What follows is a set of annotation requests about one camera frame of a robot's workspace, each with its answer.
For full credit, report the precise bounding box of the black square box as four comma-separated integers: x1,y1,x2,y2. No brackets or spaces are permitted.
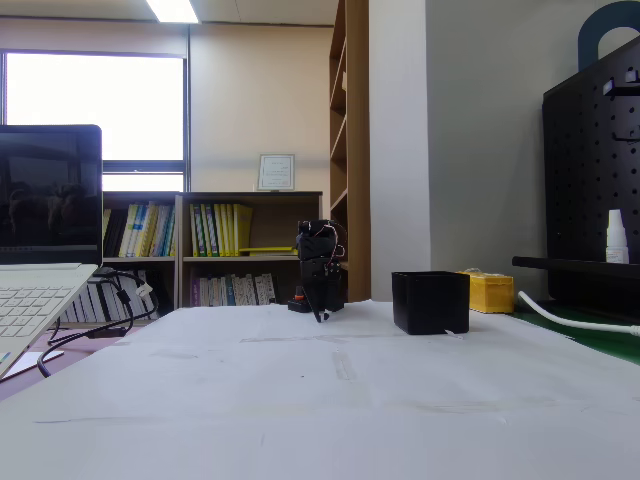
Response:
391,270,472,336

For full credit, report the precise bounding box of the yellow cardboard box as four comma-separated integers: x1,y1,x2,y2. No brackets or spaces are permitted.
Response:
457,268,516,315

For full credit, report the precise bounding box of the large yellow book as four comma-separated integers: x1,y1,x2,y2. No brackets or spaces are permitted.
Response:
232,203,254,258

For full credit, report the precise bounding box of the low dark bookshelf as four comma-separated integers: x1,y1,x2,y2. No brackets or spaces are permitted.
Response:
179,191,325,309
102,191,182,321

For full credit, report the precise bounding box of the framed white certificate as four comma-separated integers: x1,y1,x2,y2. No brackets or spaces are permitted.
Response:
257,153,297,193

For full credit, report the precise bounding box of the tall wooden bookshelf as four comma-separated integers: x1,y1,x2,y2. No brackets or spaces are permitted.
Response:
328,0,371,304

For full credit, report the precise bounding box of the blue white book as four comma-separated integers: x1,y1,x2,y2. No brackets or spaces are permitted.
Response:
133,203,151,259

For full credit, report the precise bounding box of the yellow white book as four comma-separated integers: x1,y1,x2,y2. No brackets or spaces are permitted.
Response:
119,203,139,259

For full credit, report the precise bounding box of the black binder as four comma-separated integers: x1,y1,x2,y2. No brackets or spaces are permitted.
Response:
105,208,129,259

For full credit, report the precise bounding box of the black pegboard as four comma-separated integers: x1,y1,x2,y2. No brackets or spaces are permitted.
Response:
542,34,640,314

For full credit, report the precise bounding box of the white laptop computer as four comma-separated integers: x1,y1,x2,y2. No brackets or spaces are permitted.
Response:
0,124,104,382

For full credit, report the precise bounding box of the bright window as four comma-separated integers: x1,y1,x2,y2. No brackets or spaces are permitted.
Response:
0,48,191,194

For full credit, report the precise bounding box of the white notepad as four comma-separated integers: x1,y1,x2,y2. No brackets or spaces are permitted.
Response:
9,349,66,377

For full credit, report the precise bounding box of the small white bottle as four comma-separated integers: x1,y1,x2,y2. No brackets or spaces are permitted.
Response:
605,209,631,265

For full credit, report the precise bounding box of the ceiling light panel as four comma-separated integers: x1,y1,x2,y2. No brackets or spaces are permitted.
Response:
144,0,202,24

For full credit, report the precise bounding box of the dark blue arch shape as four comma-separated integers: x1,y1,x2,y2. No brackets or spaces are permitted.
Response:
577,0,640,72

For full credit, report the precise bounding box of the red white servo cable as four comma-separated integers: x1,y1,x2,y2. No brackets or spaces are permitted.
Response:
321,224,347,264

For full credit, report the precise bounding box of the black cable white connector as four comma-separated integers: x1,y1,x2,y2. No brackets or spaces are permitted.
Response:
112,269,161,321

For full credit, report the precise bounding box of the black USB cable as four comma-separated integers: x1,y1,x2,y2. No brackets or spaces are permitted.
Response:
46,324,129,347

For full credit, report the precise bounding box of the white power cable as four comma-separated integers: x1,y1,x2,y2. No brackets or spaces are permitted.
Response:
516,290,640,338

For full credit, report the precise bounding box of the black looped cable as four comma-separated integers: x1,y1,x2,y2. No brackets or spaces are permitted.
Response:
37,269,135,380

